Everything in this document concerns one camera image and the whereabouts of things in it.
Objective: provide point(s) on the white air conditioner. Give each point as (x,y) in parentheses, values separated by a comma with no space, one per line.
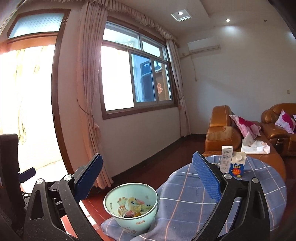
(203,44)

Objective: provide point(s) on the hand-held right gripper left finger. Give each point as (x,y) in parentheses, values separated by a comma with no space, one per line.
(89,178)

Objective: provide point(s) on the long pink curtain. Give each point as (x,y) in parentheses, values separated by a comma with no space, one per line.
(90,92)

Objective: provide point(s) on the sliding glass window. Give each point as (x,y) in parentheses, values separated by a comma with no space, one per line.
(115,81)

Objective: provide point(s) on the pink clear wrapper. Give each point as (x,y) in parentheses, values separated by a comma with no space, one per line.
(130,212)

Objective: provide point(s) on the square ceiling light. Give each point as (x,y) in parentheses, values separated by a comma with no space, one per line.
(181,15)

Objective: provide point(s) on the white tissue packet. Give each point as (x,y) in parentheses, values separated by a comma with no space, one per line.
(256,148)

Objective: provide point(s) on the tall white milk carton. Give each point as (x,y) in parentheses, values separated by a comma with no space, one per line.
(226,160)

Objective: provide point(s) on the orange leather chaise sofa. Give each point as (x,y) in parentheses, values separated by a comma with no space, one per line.
(219,129)

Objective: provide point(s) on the brown wooden door frame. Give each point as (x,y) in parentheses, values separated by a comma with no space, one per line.
(57,104)

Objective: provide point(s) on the pink floral pillow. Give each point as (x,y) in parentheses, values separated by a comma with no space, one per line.
(285,120)
(245,125)

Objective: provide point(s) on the light blue giraffe print bucket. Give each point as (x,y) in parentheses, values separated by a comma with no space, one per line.
(138,224)

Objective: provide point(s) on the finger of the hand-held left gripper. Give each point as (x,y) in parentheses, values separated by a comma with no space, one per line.
(27,174)

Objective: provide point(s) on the orange leather wide sofa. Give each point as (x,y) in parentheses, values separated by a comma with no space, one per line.
(269,120)

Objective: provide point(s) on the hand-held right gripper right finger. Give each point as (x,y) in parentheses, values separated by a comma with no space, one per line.
(207,178)

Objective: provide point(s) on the blue and white carton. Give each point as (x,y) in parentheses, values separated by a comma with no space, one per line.
(238,166)

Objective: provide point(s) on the blue plaid cloth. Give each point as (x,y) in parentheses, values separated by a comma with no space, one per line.
(180,204)

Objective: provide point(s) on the narrow pink curtain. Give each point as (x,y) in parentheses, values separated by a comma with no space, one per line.
(180,92)

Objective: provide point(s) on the red paper window decal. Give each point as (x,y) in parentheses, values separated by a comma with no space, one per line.
(159,88)

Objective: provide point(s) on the ruffled curtain valance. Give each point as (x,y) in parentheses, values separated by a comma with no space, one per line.
(138,19)

